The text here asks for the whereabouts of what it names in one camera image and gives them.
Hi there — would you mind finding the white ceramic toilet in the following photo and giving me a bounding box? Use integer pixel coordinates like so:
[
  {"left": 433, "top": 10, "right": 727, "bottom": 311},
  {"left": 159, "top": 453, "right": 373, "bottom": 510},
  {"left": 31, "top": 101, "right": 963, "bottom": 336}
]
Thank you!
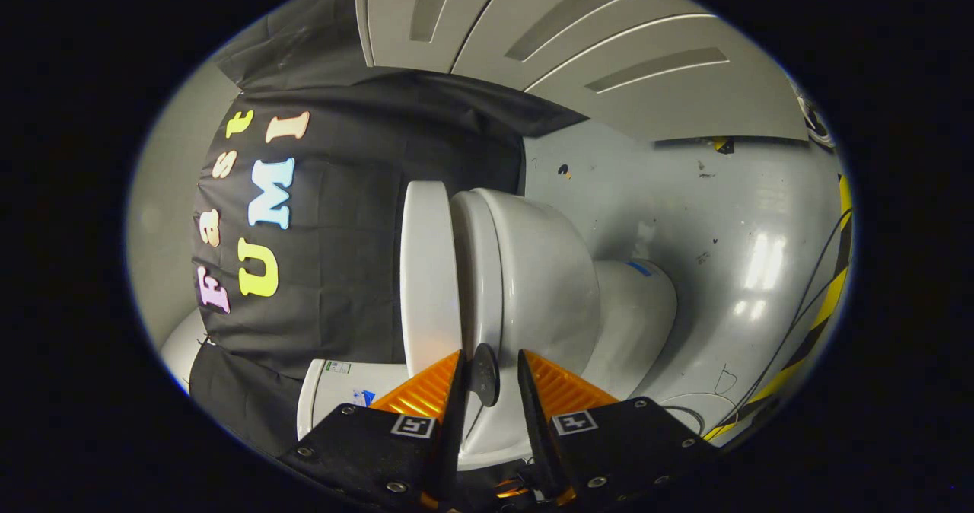
[{"left": 297, "top": 187, "right": 678, "bottom": 470}]

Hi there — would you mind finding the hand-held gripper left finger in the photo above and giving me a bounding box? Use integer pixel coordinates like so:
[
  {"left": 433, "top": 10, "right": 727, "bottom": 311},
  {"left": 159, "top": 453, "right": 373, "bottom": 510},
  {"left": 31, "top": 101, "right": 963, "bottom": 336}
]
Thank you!
[{"left": 278, "top": 349, "right": 469, "bottom": 510}]

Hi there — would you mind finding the yellow black floor tape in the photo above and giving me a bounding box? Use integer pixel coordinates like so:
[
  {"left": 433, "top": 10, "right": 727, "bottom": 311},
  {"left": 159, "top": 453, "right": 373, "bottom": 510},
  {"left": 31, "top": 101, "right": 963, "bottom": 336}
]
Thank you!
[{"left": 704, "top": 174, "right": 853, "bottom": 441}]

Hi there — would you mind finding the black backdrop cloth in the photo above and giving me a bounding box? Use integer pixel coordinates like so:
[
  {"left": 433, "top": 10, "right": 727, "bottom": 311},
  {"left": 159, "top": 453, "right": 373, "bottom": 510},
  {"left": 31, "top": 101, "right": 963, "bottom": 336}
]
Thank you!
[{"left": 189, "top": 0, "right": 587, "bottom": 460}]

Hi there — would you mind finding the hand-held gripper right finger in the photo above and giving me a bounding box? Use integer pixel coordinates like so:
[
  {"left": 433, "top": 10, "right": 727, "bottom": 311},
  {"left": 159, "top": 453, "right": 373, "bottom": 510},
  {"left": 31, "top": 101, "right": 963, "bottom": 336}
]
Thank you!
[{"left": 517, "top": 349, "right": 720, "bottom": 508}]

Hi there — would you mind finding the grey cabinet with white top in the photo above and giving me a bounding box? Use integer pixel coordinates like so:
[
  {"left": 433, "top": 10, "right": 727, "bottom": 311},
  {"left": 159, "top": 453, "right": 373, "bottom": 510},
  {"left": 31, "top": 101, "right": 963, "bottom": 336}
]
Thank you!
[{"left": 356, "top": 0, "right": 809, "bottom": 142}]

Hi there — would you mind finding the white toilet lid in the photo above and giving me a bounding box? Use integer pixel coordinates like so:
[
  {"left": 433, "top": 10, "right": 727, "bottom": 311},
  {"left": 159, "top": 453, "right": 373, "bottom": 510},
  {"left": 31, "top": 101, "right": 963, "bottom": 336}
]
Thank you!
[{"left": 400, "top": 180, "right": 501, "bottom": 407}]

